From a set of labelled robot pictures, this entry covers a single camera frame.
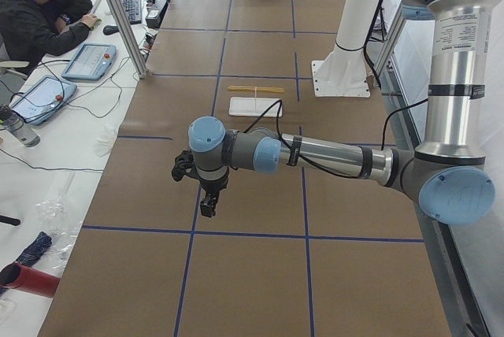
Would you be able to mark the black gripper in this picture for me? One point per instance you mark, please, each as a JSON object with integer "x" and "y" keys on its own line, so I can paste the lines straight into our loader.
{"x": 215, "y": 187}

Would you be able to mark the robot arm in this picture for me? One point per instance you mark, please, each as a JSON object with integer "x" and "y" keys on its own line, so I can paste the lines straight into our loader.
{"x": 444, "y": 174}

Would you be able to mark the white towel rack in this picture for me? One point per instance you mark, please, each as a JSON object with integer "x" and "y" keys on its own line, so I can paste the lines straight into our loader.
{"x": 263, "y": 101}

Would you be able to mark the clear plastic wrap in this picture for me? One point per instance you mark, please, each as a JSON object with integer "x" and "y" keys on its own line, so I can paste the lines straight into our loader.
{"x": 58, "y": 221}

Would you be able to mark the blue teach pendant far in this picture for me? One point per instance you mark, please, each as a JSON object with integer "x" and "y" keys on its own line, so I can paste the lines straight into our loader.
{"x": 90, "y": 62}

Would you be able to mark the blue teach pendant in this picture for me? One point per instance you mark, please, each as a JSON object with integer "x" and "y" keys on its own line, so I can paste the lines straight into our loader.
{"x": 90, "y": 62}
{"x": 43, "y": 99}

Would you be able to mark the blue teach pendant near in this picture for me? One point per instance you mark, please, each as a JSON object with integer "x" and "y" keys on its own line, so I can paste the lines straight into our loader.
{"x": 43, "y": 99}

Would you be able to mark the black computer mouse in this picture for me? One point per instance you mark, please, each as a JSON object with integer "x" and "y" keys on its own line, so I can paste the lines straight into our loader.
{"x": 110, "y": 29}

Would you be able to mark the red cylinder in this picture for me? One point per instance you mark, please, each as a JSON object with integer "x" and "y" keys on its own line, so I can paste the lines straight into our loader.
{"x": 27, "y": 279}

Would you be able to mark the grey water bottle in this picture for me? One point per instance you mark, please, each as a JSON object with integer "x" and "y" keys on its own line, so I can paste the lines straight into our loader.
{"x": 16, "y": 126}

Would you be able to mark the black keyboard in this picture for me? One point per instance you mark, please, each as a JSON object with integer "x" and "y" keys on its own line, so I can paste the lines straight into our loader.
{"x": 133, "y": 10}

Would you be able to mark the seated person in black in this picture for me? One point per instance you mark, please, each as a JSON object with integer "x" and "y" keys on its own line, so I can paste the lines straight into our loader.
{"x": 32, "y": 29}

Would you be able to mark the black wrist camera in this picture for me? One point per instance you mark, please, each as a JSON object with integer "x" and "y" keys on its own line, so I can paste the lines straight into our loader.
{"x": 184, "y": 166}

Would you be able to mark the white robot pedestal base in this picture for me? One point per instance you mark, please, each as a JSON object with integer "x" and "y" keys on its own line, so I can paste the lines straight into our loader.
{"x": 344, "y": 73}

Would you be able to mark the aluminium frame post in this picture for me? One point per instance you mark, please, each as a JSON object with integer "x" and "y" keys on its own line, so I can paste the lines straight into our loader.
{"x": 128, "y": 37}

